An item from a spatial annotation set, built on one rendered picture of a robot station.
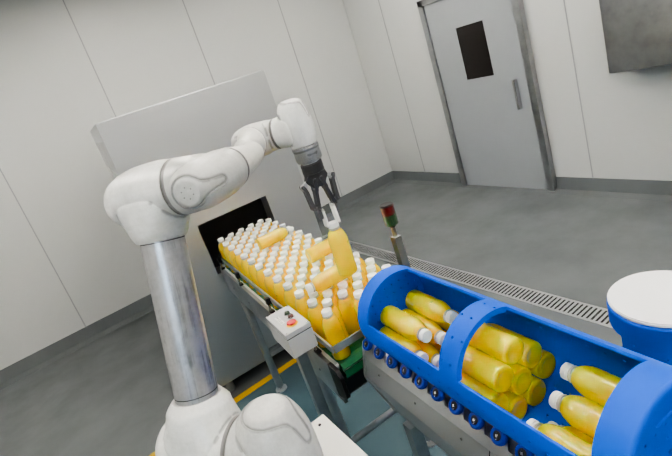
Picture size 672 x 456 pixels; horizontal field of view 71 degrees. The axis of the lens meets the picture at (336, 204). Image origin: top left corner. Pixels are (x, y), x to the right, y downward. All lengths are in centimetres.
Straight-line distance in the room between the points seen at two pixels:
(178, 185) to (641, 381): 93
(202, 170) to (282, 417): 54
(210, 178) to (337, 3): 590
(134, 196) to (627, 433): 103
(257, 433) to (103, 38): 496
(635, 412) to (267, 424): 68
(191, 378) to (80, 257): 448
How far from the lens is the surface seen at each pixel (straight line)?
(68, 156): 548
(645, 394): 102
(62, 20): 565
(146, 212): 109
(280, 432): 108
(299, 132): 151
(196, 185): 98
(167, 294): 113
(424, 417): 157
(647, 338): 154
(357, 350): 184
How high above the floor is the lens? 192
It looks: 16 degrees down
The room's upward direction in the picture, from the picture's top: 19 degrees counter-clockwise
